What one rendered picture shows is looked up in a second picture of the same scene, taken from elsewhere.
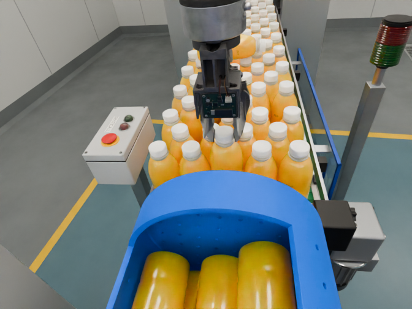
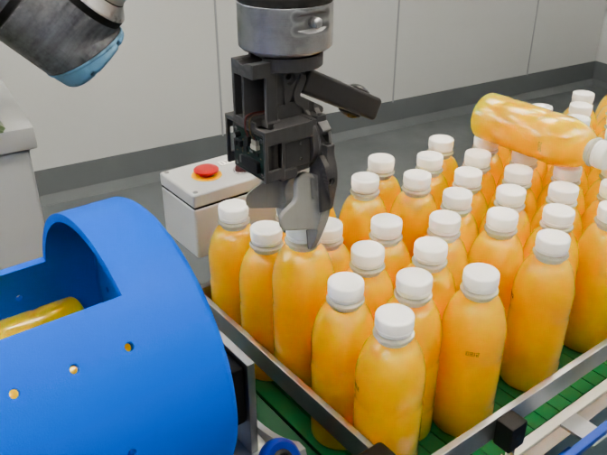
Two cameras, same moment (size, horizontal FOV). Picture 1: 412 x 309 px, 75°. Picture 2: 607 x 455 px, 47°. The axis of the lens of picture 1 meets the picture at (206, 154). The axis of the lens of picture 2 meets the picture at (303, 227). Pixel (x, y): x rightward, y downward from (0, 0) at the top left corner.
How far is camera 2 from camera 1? 0.49 m
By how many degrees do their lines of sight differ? 35
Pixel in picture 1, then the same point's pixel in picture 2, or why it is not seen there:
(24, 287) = not seen: hidden behind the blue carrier
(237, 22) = (280, 37)
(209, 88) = (238, 117)
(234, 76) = (292, 122)
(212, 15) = (247, 15)
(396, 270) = not seen: outside the picture
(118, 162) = (188, 207)
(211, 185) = (109, 210)
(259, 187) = (143, 241)
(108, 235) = not seen: hidden behind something
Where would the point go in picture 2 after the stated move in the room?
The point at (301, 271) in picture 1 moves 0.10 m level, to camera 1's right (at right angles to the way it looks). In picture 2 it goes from (59, 323) to (144, 384)
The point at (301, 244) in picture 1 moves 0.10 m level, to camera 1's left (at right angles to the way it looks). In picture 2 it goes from (103, 316) to (32, 269)
